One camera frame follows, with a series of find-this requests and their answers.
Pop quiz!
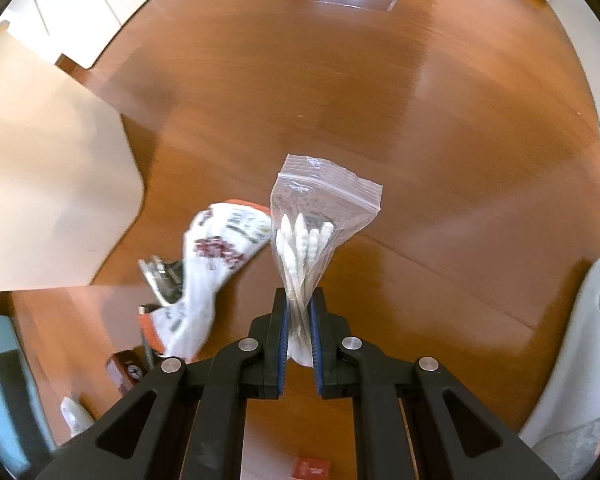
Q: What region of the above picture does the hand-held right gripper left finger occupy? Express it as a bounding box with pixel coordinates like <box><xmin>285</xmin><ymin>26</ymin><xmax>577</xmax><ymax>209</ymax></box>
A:
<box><xmin>34</xmin><ymin>286</ymin><xmax>288</xmax><ymax>480</ymax></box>

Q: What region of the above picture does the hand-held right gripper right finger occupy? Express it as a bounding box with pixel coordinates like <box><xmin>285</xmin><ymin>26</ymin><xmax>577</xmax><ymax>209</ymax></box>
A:
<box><xmin>312</xmin><ymin>286</ymin><xmax>562</xmax><ymax>480</ymax></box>

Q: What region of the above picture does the clear zip bag of swabs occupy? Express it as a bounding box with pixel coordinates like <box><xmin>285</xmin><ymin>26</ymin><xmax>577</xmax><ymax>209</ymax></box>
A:
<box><xmin>270</xmin><ymin>152</ymin><xmax>384</xmax><ymax>367</ymax></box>

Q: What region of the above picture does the beige plastic trash bin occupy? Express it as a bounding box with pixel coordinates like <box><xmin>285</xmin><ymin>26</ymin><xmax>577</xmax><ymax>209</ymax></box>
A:
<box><xmin>0</xmin><ymin>20</ymin><xmax>147</xmax><ymax>294</ymax></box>

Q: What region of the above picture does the small red box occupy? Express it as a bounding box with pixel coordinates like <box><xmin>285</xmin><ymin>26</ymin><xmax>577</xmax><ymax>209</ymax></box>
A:
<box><xmin>294</xmin><ymin>456</ymin><xmax>332</xmax><ymax>480</ymax></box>

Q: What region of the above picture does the white orange-edged snack wrapper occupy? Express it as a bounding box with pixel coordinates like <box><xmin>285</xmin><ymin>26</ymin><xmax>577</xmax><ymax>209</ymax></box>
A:
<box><xmin>139</xmin><ymin>199</ymin><xmax>273</xmax><ymax>364</ymax></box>

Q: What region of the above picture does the silver foil wrapper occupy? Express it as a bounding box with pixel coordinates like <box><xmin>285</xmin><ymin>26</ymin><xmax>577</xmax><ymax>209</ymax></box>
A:
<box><xmin>138</xmin><ymin>255</ymin><xmax>186</xmax><ymax>309</ymax></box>

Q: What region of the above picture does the dark brown packet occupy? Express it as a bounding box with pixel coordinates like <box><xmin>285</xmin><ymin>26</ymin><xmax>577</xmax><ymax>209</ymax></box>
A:
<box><xmin>105</xmin><ymin>350</ymin><xmax>149</xmax><ymax>396</ymax></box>

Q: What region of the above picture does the white crumpled plastic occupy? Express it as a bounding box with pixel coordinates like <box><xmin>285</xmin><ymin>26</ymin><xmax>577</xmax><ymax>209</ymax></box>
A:
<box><xmin>60</xmin><ymin>396</ymin><xmax>95</xmax><ymax>439</ymax></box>

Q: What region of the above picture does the grey slipper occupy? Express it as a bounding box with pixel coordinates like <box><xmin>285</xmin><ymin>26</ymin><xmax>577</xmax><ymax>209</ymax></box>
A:
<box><xmin>519</xmin><ymin>256</ymin><xmax>600</xmax><ymax>463</ymax></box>

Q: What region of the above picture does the white door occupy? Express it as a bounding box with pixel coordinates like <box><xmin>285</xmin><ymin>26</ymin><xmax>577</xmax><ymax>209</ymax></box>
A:
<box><xmin>7</xmin><ymin>0</ymin><xmax>148</xmax><ymax>70</ymax></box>

